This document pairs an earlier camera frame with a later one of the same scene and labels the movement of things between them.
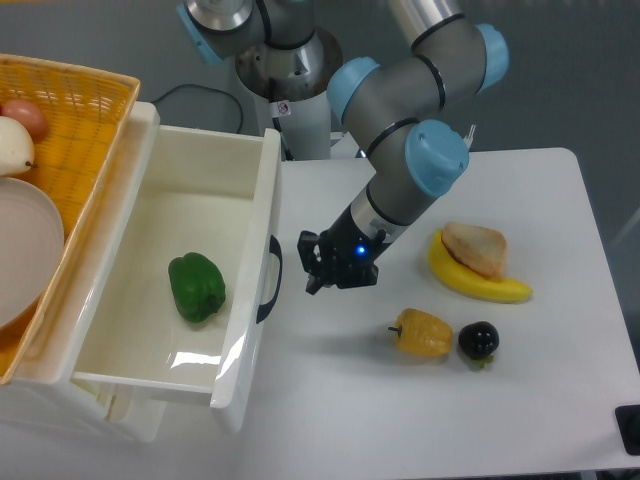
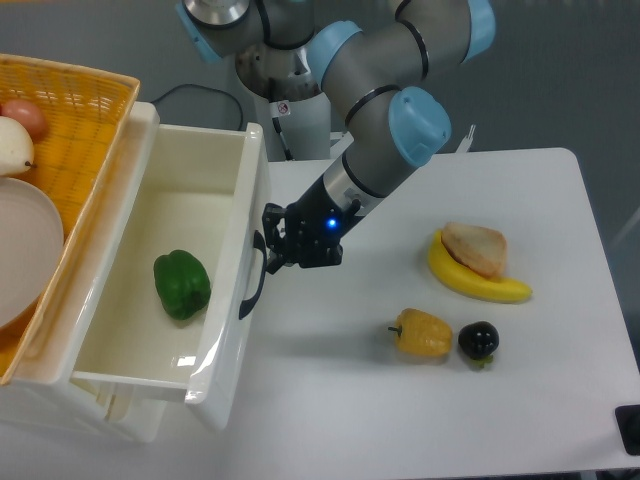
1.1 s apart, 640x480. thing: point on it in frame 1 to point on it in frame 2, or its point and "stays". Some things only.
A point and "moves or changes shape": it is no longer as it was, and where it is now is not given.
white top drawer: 184,279 moves or changes shape
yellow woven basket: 89,111 stays
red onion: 29,114 stays
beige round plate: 31,250 stays
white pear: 17,148 stays
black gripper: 341,256 to 313,223
